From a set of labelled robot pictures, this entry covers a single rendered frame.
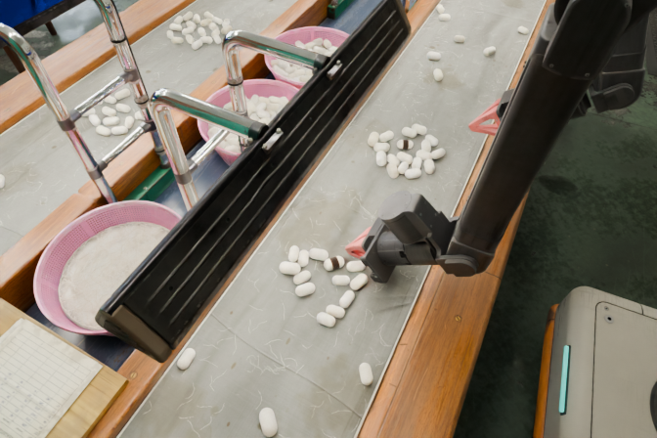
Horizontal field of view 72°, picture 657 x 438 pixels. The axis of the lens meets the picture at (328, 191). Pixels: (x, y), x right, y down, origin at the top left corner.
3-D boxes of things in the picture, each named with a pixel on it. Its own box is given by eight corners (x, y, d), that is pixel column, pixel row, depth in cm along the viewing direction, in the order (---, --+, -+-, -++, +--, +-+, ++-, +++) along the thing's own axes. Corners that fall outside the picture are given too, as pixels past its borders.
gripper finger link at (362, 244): (330, 247, 80) (369, 244, 73) (348, 219, 84) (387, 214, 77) (351, 272, 83) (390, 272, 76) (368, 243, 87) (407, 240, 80)
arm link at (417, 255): (450, 272, 67) (461, 241, 70) (426, 243, 64) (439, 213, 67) (413, 272, 72) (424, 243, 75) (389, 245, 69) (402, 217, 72)
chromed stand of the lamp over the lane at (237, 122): (336, 240, 93) (346, 51, 59) (285, 322, 82) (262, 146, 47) (259, 205, 99) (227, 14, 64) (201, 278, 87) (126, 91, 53)
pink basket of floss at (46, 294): (198, 217, 96) (189, 189, 89) (210, 334, 80) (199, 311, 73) (65, 242, 92) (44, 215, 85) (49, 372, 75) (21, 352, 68)
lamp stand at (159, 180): (183, 172, 105) (116, -21, 70) (120, 235, 93) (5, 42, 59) (121, 145, 110) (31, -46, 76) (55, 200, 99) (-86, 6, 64)
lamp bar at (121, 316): (411, 36, 76) (418, -5, 71) (163, 368, 41) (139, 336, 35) (368, 24, 78) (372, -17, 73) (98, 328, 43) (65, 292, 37)
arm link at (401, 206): (481, 277, 61) (495, 228, 66) (438, 222, 56) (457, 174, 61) (410, 278, 70) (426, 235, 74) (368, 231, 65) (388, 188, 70)
